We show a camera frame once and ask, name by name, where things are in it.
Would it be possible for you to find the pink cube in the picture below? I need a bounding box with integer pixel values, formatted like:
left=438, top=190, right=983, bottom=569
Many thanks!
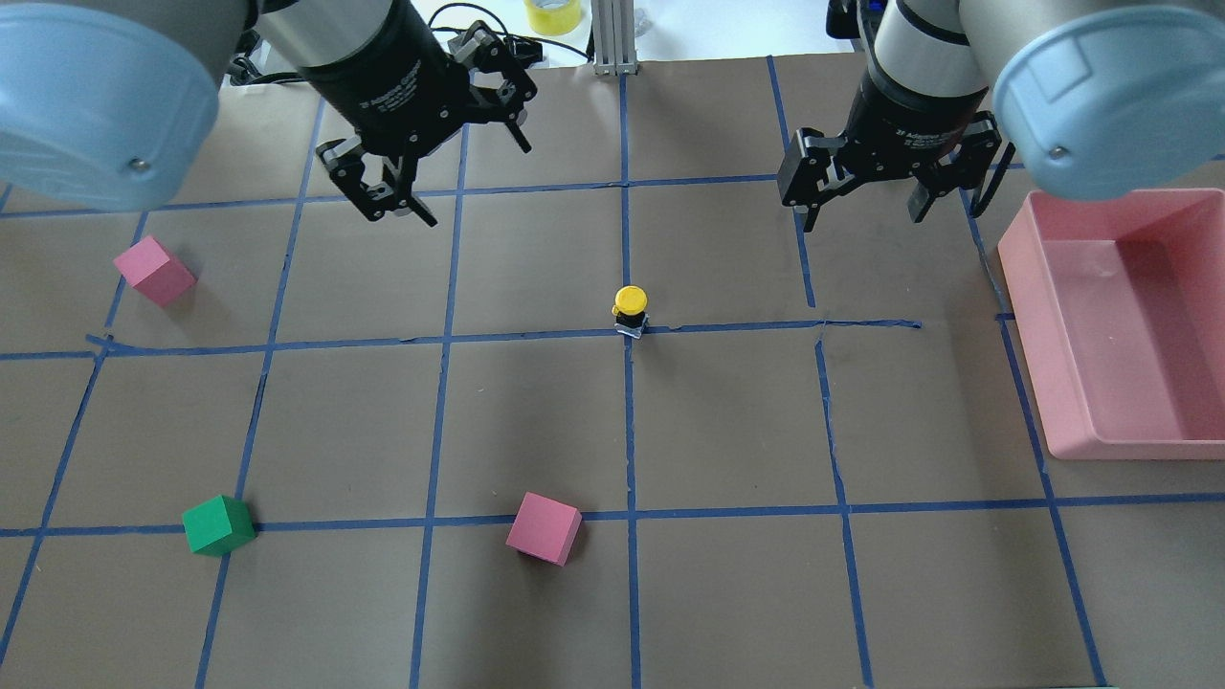
left=113, top=235, right=197, bottom=308
left=503, top=492, right=583, bottom=566

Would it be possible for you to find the green cube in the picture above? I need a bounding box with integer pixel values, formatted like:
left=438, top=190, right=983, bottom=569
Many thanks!
left=181, top=497, right=256, bottom=558

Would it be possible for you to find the aluminium frame post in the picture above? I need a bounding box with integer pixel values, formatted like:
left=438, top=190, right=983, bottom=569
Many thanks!
left=590, top=0, right=639, bottom=76

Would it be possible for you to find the pink cube centre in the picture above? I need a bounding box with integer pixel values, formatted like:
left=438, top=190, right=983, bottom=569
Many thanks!
left=503, top=492, right=583, bottom=566

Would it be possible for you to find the yellow tape roll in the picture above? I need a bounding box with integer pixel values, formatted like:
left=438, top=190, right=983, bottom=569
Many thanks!
left=523, top=0, right=583, bottom=36

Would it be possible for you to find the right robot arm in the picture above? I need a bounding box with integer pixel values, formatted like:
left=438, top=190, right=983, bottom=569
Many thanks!
left=777, top=1, right=1224, bottom=232

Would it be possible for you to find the pink cube near left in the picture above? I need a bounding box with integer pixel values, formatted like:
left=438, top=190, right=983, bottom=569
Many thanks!
left=113, top=235, right=197, bottom=308

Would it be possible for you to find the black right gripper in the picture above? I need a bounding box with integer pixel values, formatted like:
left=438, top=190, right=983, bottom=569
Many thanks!
left=777, top=67, right=1016, bottom=233

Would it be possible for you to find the yellow push button switch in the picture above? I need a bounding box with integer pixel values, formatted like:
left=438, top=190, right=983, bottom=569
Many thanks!
left=613, top=284, right=649, bottom=340

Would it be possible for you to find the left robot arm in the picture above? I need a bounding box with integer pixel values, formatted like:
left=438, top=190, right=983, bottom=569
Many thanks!
left=1, top=1, right=538, bottom=224

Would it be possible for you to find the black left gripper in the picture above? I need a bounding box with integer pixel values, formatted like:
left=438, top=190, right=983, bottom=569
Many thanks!
left=287, top=1, right=538, bottom=227

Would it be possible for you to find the pink plastic bin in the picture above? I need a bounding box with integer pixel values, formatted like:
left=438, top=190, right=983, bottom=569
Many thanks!
left=998, top=188, right=1224, bottom=461

